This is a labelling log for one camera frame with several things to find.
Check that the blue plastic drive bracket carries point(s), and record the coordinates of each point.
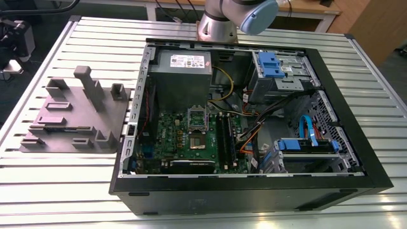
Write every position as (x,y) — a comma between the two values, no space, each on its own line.
(269,64)

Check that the black PC case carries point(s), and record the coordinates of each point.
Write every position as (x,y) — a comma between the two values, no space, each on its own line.
(241,193)

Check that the thin metal locking lever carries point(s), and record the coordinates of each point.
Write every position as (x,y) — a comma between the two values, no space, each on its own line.
(208,121)

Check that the wooden cabinet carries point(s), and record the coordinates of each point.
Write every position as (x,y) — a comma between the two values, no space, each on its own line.
(375,26)

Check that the green motherboard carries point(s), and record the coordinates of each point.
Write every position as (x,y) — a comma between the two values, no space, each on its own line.
(170,152)

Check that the grey metal drive cage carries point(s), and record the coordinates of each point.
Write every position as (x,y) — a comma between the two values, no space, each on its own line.
(285,83)
(311,162)

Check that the CPU socket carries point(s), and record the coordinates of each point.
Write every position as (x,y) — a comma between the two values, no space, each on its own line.
(197,141)

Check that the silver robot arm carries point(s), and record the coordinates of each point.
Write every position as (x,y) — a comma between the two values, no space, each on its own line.
(218,26)

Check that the RAM stick with blue label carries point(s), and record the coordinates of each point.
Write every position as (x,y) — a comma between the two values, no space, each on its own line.
(61,130)

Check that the blue disk carrier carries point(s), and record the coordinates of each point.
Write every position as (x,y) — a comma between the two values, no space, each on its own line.
(291,144)

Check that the black graphics card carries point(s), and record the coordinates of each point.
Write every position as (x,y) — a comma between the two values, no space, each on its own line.
(190,165)

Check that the grey parts rack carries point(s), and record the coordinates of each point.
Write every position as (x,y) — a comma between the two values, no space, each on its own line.
(78,112)

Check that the grey power supply unit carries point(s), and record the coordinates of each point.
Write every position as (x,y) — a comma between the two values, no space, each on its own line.
(177,88)

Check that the black RAM stick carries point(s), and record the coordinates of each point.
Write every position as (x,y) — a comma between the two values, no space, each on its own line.
(230,140)

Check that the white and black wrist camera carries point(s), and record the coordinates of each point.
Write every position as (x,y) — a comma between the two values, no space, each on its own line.
(12,69)

